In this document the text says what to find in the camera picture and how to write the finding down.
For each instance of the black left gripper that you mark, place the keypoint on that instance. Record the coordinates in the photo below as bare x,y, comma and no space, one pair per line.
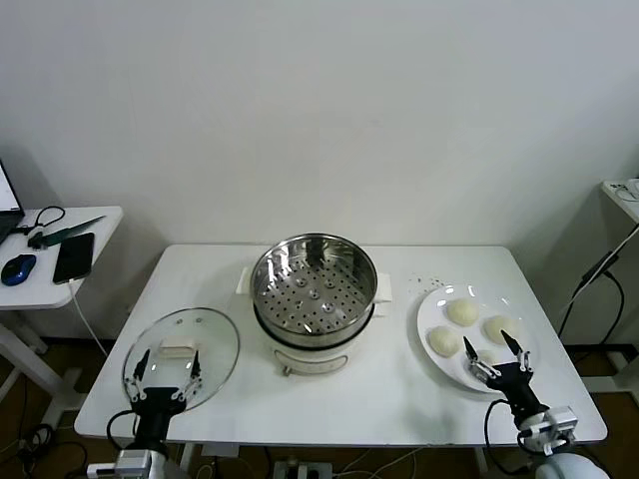
157,399

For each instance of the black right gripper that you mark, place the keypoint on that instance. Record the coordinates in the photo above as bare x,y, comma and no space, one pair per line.
516,386

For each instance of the glass pot lid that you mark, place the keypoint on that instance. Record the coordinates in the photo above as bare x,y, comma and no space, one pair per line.
214,339

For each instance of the perforated steel steamer basket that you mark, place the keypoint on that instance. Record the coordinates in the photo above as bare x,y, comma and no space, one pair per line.
309,299

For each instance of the white round plate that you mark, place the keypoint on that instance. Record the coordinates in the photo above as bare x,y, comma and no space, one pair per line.
439,309

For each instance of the white electric cooking pot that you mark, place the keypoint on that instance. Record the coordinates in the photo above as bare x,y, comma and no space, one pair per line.
309,356

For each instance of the black smartphone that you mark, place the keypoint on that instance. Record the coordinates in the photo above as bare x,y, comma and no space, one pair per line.
74,257

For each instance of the grey power strip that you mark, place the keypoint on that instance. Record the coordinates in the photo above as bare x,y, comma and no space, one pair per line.
302,470

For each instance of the white side table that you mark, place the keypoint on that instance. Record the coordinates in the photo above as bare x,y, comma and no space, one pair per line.
100,219

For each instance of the green flat tool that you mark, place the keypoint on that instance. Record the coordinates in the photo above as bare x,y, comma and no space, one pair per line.
75,230

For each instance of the blue computer mouse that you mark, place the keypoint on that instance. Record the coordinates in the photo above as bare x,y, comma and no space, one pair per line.
19,268

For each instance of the white shelf stand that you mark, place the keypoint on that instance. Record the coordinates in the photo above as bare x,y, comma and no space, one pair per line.
621,203

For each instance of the black laptop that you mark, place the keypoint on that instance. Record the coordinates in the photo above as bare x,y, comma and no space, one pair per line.
7,214

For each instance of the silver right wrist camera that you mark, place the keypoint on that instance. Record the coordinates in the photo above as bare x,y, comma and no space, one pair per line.
559,424

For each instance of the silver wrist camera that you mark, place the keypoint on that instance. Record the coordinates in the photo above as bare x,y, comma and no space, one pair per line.
100,470
559,424

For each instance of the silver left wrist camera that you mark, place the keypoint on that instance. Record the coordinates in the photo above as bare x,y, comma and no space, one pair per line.
100,470

